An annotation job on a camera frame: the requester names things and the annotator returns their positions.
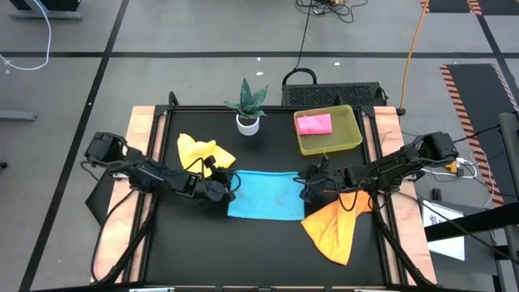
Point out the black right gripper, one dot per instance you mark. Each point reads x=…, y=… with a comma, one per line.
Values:
x=332, y=182

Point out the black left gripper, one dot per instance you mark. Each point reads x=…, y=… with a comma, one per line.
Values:
x=211, y=190

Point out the blue microfiber towel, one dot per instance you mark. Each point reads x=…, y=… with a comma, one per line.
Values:
x=265, y=194

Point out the green translucent plastic tray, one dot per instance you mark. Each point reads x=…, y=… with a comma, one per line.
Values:
x=340, y=140

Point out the pink microfiber towel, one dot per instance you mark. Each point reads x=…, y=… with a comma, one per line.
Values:
x=314, y=124

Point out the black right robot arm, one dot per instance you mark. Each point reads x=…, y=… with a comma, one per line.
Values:
x=397, y=164

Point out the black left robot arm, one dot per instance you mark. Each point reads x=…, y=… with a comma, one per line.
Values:
x=142, y=174

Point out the orange microfiber towel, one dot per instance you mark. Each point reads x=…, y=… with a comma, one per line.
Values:
x=332, y=231

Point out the yellow microfiber towel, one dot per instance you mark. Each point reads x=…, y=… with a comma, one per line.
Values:
x=190, y=150

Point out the yellow tape tag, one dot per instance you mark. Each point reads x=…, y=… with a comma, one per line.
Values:
x=325, y=155

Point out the snake plant in white pot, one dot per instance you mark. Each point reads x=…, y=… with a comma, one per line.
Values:
x=248, y=127

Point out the black perforated computer case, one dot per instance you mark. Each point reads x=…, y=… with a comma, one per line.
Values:
x=332, y=95

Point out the wooden table side board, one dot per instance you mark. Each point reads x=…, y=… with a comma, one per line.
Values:
x=387, y=121
x=138, y=121

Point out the small black floor object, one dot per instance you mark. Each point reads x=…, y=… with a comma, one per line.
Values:
x=436, y=194

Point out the yellow power plug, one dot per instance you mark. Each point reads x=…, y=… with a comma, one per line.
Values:
x=451, y=166

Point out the white paper sheet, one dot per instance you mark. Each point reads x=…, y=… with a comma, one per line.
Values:
x=446, y=247

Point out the black metal bar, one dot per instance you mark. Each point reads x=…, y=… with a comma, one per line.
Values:
x=478, y=221

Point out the black mat striped edge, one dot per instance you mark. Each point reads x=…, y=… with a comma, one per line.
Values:
x=448, y=5
x=482, y=101

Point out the grey desk foot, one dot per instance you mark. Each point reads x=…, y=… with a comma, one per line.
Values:
x=16, y=116

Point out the grey desk base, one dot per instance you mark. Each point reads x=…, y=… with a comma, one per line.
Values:
x=44, y=15

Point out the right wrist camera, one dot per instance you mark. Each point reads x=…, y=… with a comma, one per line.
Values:
x=323, y=163

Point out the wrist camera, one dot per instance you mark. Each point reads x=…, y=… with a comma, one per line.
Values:
x=323, y=163
x=209, y=162

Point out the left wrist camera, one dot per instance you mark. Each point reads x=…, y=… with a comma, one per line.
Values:
x=209, y=162

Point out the black aluminium table frame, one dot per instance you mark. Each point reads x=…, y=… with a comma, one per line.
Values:
x=202, y=108

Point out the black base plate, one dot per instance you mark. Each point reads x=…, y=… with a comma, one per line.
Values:
x=99, y=203

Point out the black upright post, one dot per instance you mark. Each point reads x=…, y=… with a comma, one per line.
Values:
x=510, y=162

